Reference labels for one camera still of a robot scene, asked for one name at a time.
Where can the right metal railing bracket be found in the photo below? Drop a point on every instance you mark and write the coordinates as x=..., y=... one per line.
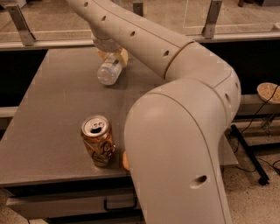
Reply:
x=211, y=19

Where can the middle metal railing bracket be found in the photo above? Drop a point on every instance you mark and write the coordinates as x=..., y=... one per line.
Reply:
x=138, y=8

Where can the grey drawer with black handle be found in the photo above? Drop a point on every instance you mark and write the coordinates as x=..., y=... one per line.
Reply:
x=74, y=203

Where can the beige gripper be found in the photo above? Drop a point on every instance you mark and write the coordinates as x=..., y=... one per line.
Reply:
x=105, y=45

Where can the left metal railing bracket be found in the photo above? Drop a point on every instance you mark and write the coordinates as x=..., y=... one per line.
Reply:
x=26, y=36

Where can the clear plastic water bottle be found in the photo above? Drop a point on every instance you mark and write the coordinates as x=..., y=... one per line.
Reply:
x=110, y=70

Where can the metal railing bracket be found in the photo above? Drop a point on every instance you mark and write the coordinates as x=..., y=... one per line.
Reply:
x=26, y=36
x=211, y=19
x=138, y=8

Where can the black floor stand bar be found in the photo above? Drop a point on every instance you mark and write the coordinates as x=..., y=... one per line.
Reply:
x=264, y=179

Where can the orange fruit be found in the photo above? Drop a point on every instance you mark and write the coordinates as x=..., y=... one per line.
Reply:
x=125, y=162

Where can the orange soda can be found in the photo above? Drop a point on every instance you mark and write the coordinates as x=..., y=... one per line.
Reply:
x=96, y=133

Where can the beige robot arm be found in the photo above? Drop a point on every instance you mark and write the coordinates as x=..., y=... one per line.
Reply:
x=172, y=133

